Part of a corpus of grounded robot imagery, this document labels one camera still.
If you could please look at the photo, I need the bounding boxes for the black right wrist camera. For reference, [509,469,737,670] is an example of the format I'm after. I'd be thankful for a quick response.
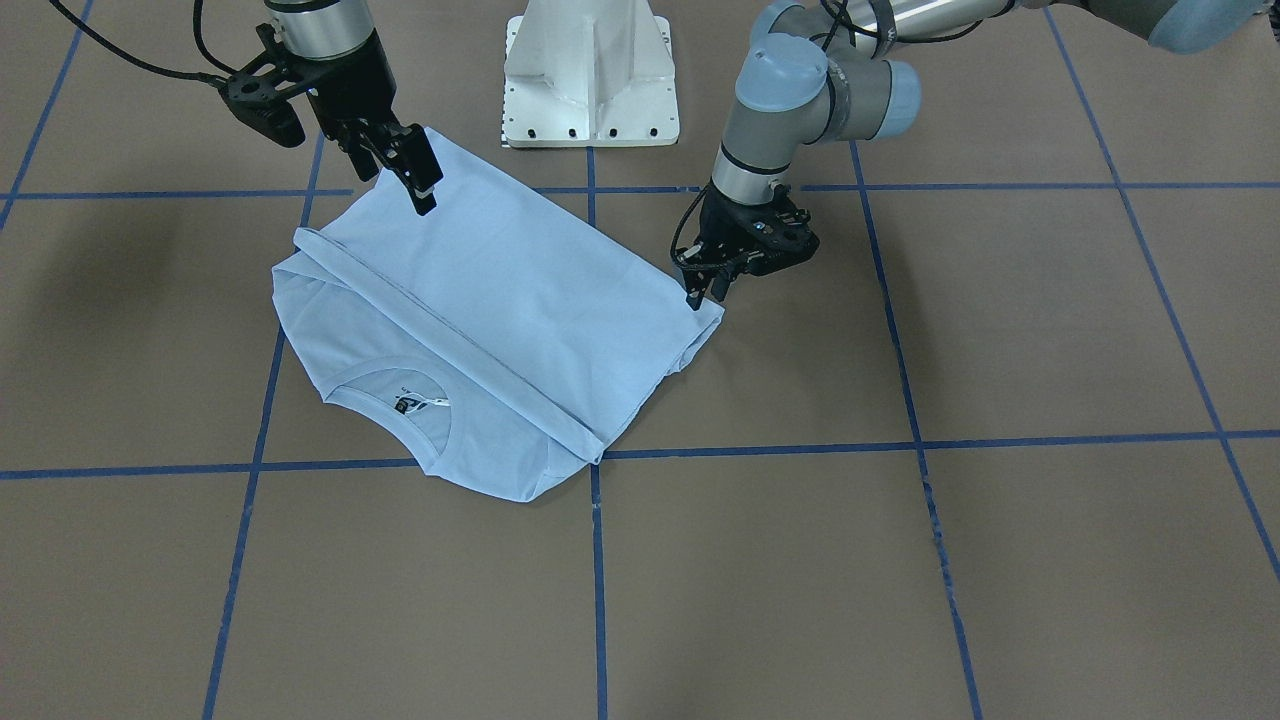
[218,23,320,149]

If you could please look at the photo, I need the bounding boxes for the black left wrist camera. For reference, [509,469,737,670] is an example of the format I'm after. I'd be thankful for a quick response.
[744,184,820,277]

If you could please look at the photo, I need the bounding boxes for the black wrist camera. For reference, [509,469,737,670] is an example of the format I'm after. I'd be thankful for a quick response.
[744,184,820,277]
[218,23,320,149]

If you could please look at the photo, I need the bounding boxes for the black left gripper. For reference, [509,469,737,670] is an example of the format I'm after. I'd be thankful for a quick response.
[675,188,801,311]

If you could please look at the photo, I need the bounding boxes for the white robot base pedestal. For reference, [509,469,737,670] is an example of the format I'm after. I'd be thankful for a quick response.
[500,1,681,149]

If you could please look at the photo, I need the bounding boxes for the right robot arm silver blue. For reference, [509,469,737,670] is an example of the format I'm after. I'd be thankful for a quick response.
[265,1,444,217]

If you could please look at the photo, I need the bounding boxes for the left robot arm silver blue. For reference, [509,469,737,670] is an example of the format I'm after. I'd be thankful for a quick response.
[669,1,1018,309]

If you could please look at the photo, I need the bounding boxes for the light blue t-shirt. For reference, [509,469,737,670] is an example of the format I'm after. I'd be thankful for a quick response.
[271,129,723,503]

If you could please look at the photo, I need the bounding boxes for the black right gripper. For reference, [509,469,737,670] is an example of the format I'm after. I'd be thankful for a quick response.
[297,31,444,217]

